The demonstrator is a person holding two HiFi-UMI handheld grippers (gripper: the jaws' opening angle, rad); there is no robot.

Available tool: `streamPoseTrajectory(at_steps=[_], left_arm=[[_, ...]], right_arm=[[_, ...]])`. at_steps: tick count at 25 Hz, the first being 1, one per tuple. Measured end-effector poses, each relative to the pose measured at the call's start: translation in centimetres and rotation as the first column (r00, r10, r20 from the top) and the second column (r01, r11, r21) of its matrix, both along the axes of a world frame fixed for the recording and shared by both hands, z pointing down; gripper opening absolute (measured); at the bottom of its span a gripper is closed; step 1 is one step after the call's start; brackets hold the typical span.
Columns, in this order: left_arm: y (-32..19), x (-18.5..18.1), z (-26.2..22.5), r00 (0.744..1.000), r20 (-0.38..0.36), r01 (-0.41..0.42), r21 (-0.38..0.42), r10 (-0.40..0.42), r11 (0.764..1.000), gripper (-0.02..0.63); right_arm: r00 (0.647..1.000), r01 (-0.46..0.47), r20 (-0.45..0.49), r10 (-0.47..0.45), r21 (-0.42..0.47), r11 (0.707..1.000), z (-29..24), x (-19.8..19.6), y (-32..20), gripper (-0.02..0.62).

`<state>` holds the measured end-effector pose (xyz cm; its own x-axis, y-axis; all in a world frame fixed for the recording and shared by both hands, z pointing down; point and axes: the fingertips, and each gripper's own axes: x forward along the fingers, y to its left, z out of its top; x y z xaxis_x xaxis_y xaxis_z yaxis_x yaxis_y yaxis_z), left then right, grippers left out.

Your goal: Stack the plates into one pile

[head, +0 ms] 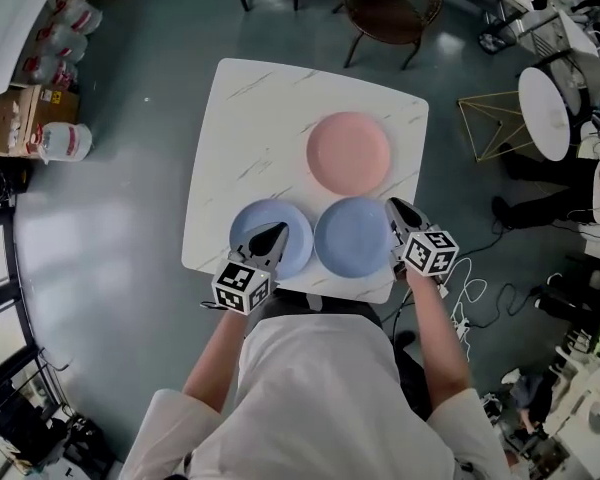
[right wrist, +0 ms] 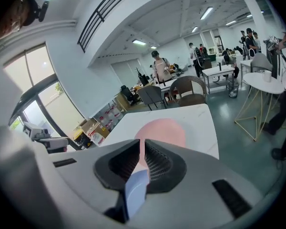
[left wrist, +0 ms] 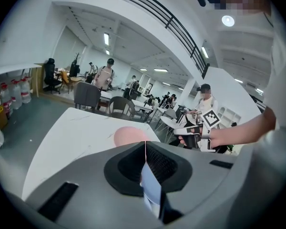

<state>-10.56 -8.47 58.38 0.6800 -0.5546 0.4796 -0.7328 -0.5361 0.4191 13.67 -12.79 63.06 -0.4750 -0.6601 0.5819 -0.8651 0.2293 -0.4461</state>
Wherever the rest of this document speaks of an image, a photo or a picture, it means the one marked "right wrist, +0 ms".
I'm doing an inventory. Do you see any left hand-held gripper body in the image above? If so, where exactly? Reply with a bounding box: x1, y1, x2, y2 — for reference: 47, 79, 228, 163
22, 121, 70, 153

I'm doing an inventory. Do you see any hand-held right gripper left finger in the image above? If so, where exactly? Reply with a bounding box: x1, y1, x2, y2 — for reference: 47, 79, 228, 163
49, 139, 140, 229

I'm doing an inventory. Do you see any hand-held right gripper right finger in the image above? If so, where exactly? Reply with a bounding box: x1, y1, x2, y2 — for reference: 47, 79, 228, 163
133, 139, 264, 229

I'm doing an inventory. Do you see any blue plate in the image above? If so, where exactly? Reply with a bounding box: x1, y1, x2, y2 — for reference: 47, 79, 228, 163
124, 169, 150, 222

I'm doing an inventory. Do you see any pink plate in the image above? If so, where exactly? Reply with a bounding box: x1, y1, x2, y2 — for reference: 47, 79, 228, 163
134, 118, 187, 174

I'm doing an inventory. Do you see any black bag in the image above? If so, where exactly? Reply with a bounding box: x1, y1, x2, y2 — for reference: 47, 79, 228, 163
75, 137, 92, 150

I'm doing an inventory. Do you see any open cardboard box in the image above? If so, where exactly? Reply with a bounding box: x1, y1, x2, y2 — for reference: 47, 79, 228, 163
80, 118, 103, 138

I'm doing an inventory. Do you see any clear water jug red label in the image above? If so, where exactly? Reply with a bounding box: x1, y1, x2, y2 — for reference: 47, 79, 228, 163
90, 131, 105, 145

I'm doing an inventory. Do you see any person's white shirt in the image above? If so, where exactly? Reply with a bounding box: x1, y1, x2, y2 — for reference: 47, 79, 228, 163
0, 56, 51, 229

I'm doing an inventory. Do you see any cardboard box yellow sticker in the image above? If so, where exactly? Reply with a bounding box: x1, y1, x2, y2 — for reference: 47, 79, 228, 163
95, 125, 110, 139

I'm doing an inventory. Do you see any row of clear water jugs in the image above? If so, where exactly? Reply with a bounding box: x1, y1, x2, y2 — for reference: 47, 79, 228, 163
97, 105, 123, 131

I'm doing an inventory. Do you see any brown wicker chair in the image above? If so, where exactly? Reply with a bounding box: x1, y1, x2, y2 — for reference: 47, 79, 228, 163
169, 75, 207, 107

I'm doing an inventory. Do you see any black office chair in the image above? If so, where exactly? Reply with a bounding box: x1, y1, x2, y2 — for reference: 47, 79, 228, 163
120, 85, 141, 106

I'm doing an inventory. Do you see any gray upholstered chair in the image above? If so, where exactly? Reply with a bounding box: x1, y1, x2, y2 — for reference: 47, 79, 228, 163
137, 84, 167, 111

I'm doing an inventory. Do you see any white rectangular desk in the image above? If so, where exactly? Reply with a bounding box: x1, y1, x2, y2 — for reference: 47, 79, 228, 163
154, 78, 182, 93
202, 65, 235, 94

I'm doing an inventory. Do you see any gray armchair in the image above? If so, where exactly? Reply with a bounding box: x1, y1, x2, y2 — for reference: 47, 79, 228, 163
250, 52, 274, 73

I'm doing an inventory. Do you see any person's face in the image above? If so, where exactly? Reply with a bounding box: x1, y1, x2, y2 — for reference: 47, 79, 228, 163
0, 0, 31, 42

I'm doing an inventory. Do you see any black ceiling railing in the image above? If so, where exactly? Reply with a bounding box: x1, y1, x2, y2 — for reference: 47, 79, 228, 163
77, 0, 150, 54

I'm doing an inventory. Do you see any wire wastebasket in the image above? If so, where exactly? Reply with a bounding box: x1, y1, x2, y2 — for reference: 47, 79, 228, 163
228, 82, 240, 98

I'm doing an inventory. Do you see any round white table gold frame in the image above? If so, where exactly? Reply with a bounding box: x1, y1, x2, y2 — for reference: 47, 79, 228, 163
234, 72, 286, 142

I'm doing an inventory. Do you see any black head-worn camera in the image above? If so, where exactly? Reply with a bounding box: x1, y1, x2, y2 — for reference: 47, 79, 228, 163
22, 0, 50, 26

